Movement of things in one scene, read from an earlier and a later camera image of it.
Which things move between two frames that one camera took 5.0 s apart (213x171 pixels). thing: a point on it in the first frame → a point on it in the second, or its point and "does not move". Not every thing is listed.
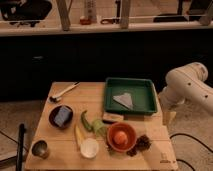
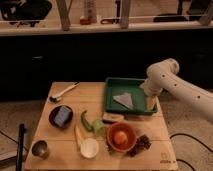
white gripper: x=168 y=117 → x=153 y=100
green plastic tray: x=142 y=95 does not move
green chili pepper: x=85 y=121 does not move
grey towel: x=124 y=99 does not move
